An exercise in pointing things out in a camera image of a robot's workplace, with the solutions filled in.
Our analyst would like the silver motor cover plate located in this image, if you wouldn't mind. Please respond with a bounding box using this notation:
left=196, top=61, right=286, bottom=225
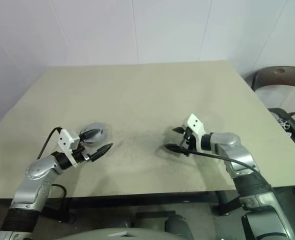
left=81, top=121, right=107, bottom=141

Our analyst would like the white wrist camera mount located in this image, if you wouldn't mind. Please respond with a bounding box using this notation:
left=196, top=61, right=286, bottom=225
left=182, top=113, right=205, bottom=153
left=57, top=129, right=81, bottom=168

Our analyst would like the brown chair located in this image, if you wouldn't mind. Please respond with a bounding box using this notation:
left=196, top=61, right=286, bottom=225
left=244, top=65, right=295, bottom=123

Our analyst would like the grey motor stator housing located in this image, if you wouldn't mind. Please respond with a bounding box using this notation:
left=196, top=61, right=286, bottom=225
left=80, top=121, right=109, bottom=146

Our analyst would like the dark rounded shape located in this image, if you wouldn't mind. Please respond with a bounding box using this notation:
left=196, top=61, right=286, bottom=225
left=164, top=214, right=194, bottom=240

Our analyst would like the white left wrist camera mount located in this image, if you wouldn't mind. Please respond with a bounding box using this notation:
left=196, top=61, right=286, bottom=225
left=57, top=129, right=81, bottom=168

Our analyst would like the white lattice part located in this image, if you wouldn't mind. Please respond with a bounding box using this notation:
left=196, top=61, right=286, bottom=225
left=272, top=112, right=292, bottom=132

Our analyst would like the black case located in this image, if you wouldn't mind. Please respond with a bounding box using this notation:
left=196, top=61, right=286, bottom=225
left=267, top=107, right=295, bottom=149

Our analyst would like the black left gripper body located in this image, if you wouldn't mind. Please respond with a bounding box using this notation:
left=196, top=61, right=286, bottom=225
left=71, top=146, right=91, bottom=165

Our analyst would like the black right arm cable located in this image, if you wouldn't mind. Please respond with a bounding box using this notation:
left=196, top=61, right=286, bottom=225
left=183, top=147, right=260, bottom=177

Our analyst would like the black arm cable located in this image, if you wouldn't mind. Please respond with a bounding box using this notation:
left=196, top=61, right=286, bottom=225
left=183, top=147, right=260, bottom=177
left=36, top=126, right=68, bottom=201

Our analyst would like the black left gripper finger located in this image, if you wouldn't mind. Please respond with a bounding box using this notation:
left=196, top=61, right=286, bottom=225
left=88, top=142, right=114, bottom=162
left=80, top=128, right=101, bottom=144

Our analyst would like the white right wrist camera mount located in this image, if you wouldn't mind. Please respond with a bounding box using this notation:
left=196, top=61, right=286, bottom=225
left=182, top=113, right=205, bottom=153

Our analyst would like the black metal table frame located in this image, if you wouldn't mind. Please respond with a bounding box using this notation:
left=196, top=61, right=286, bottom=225
left=38, top=190, right=242, bottom=225

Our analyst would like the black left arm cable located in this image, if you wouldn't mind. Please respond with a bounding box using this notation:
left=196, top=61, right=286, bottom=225
left=36, top=126, right=68, bottom=201

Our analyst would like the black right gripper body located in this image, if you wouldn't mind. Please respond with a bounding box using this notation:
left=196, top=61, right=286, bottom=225
left=181, top=128, right=197, bottom=152

